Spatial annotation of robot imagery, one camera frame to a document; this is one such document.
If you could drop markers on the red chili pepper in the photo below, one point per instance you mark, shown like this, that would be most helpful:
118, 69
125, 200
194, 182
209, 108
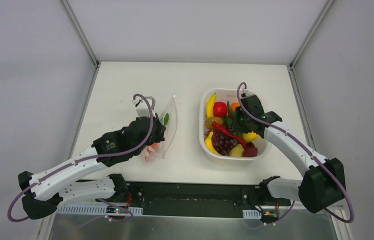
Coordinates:
229, 134

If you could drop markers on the small yellow banana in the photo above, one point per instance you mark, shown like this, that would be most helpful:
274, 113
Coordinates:
210, 105

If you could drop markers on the dark purple sweet potato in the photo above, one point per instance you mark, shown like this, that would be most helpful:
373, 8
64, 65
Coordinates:
250, 152

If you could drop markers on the brown kiwi fruit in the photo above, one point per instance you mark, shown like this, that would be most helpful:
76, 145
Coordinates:
215, 119

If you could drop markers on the white plastic basket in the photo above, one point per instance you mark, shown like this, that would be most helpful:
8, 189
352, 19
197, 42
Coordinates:
224, 95

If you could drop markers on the yellow pear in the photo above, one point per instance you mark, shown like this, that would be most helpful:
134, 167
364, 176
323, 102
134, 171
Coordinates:
249, 137

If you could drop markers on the red tomato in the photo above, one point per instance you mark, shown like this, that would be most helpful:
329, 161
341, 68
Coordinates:
220, 109

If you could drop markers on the large yellow banana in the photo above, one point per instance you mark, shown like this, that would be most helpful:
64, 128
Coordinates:
209, 145

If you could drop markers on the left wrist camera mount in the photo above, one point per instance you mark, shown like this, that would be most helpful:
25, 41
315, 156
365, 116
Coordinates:
144, 107

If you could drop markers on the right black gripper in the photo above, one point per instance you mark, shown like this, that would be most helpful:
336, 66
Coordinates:
242, 120

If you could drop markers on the purple grape bunch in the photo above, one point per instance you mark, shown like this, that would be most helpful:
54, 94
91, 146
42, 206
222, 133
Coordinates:
222, 143

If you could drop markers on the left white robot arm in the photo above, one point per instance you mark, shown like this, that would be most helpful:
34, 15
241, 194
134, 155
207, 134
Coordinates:
64, 184

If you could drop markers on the yellow potato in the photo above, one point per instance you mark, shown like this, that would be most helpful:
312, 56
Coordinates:
237, 151

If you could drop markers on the green cucumber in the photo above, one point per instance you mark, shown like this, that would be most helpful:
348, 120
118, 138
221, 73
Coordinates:
227, 121

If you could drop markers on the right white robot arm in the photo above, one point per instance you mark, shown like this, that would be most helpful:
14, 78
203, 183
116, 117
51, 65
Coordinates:
323, 180

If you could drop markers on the orange fruit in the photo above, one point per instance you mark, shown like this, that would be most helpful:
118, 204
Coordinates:
233, 106

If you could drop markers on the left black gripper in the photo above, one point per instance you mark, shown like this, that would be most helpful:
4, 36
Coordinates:
157, 131

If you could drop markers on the clear zip top bag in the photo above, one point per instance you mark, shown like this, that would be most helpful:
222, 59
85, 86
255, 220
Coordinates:
172, 127

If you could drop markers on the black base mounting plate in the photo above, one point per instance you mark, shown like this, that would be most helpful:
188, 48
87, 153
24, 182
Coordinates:
195, 200

